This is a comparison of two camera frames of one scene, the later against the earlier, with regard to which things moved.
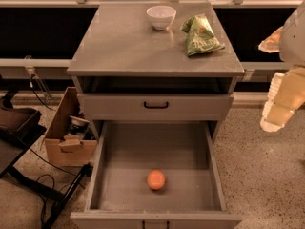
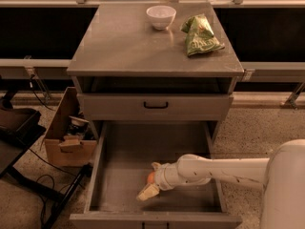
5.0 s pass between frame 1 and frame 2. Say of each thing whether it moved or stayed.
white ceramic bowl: stayed
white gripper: moved
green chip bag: stayed
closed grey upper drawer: stayed
